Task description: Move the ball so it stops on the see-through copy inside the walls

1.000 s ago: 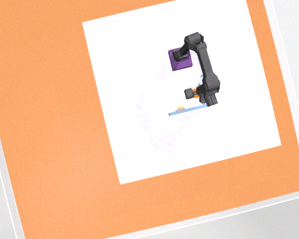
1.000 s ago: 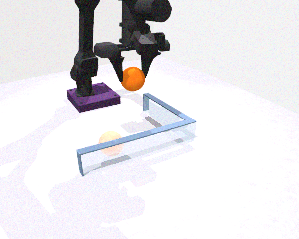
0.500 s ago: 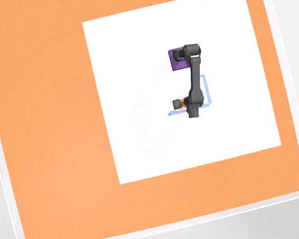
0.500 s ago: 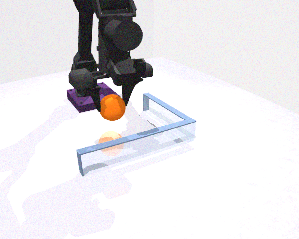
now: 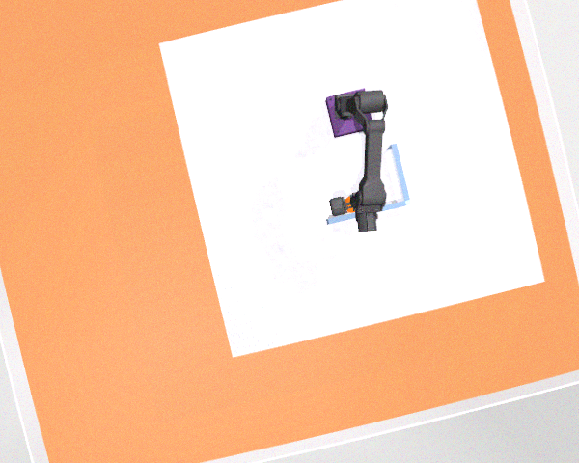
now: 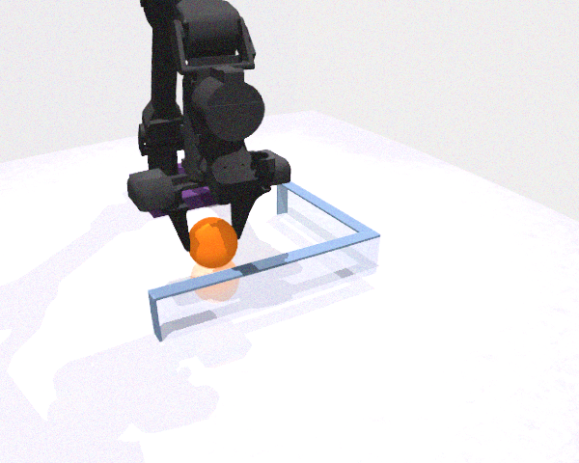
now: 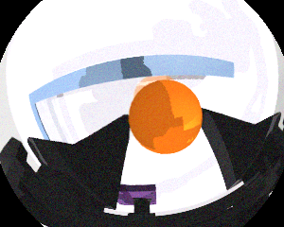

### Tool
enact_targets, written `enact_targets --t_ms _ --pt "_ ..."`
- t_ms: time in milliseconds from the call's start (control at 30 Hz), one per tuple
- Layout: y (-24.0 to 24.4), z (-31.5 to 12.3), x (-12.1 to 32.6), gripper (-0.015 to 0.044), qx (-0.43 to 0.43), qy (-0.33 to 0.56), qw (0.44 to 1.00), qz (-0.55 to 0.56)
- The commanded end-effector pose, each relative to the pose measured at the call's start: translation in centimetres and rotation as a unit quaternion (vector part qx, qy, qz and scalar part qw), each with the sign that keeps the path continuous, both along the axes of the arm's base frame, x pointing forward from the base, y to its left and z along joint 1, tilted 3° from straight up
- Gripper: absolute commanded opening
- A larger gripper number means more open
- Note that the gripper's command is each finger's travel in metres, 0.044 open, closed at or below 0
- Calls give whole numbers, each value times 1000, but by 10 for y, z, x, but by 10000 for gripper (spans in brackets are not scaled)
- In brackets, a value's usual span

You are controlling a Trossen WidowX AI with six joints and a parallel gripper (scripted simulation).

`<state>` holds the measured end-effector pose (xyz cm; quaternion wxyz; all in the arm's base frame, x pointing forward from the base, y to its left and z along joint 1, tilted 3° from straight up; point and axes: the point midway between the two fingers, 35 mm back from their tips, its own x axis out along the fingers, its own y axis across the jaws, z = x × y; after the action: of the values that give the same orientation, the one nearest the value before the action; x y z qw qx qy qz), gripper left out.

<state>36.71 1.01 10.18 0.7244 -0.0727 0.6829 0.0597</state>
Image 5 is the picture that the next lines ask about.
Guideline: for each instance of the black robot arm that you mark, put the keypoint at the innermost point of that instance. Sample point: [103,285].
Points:
[371,196]

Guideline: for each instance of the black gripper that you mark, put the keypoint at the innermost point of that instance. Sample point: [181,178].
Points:
[339,206]

